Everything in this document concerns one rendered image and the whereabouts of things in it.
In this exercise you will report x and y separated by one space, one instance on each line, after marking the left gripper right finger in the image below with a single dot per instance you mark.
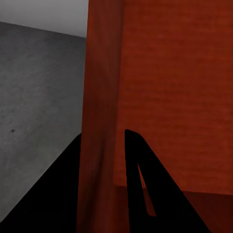
174 213

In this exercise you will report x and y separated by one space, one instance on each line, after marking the storage box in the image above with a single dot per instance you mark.
163 69

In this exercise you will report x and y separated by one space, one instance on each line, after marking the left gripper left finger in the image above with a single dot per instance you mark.
50 206

